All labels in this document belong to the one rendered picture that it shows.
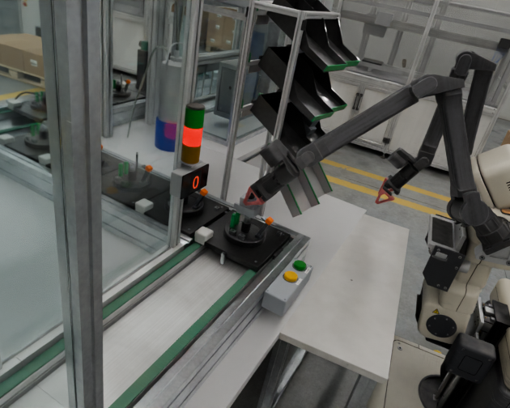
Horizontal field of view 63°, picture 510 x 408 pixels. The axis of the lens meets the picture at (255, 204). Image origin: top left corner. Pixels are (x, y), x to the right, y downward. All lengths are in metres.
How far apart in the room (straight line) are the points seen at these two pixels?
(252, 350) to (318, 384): 1.15
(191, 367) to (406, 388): 1.29
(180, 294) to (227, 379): 0.27
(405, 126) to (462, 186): 4.05
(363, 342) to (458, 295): 0.48
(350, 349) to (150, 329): 0.56
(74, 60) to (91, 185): 0.11
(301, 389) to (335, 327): 0.97
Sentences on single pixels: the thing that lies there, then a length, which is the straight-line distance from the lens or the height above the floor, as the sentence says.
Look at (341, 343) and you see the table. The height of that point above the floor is 0.86.
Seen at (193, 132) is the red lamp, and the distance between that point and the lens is 1.10.
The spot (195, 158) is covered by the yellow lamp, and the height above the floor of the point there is 1.28.
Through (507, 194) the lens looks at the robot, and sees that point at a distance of 1.49.
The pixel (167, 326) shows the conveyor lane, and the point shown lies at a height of 0.92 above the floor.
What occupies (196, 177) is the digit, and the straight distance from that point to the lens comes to 1.17.
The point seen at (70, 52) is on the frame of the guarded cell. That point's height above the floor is 1.66.
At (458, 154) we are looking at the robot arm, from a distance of 1.33.
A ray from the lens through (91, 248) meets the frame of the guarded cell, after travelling 0.44.
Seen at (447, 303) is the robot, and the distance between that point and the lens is 1.68.
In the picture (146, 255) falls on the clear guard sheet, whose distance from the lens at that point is 1.23.
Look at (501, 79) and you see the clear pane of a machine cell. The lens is 5.29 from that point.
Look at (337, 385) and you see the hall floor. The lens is 2.34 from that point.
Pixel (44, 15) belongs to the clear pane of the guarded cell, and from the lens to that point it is 0.35.
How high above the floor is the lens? 1.74
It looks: 29 degrees down
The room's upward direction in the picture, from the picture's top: 11 degrees clockwise
